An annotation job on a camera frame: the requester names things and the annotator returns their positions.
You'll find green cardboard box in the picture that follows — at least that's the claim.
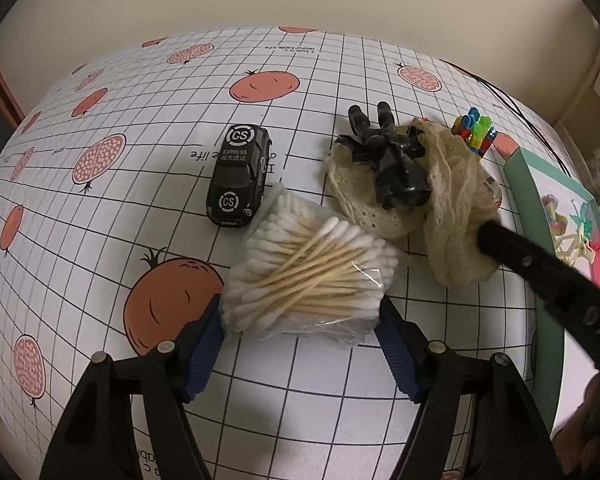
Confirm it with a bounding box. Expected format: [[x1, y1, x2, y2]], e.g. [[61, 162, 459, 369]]
[[502, 149, 600, 431]]

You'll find bag of cotton swabs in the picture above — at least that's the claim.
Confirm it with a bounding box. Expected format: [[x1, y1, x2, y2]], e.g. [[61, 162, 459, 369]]
[[220, 182, 413, 348]]

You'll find fruit print grid cloth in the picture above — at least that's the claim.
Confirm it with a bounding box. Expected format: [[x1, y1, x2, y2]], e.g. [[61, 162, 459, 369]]
[[0, 26, 576, 480]]

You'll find cream hair claw clip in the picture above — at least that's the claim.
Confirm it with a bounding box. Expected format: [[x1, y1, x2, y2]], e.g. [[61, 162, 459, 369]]
[[552, 220, 598, 266]]

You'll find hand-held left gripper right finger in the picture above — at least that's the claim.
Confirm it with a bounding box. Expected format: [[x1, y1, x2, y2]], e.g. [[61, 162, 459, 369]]
[[377, 296, 566, 480]]

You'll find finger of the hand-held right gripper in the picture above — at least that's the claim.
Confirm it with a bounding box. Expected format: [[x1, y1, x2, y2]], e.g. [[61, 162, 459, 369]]
[[477, 220, 600, 376]]

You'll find black cable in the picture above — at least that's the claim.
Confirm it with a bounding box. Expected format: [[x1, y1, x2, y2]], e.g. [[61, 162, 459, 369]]
[[440, 59, 573, 176]]

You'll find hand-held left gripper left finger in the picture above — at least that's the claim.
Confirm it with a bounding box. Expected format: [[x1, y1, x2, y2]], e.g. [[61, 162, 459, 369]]
[[40, 294, 226, 480]]

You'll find cream knitted cloth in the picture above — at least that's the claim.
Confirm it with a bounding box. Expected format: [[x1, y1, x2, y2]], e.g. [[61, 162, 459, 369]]
[[326, 116, 503, 288]]

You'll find colorful block toy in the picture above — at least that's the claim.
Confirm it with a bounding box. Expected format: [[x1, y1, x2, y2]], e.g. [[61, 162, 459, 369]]
[[452, 107, 498, 159]]

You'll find black toy car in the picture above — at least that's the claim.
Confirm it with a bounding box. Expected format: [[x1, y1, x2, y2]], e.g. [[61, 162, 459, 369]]
[[205, 123, 272, 229]]

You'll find pastel rainbow scrunchie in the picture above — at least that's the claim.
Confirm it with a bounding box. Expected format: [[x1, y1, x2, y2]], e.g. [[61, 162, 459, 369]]
[[542, 195, 568, 233]]

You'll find reddish brown wooden board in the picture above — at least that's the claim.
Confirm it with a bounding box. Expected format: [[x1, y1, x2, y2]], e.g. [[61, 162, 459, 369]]
[[0, 60, 26, 131]]

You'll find black action figure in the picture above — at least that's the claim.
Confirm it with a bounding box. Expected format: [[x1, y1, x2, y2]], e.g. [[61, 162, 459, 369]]
[[336, 101, 431, 209]]

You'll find green plastic toy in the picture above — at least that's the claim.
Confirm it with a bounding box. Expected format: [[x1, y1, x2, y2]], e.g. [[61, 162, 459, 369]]
[[570, 200, 598, 236]]

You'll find small brown patterned object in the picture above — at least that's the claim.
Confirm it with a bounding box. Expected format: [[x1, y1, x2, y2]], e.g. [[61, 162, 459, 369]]
[[482, 175, 503, 208]]

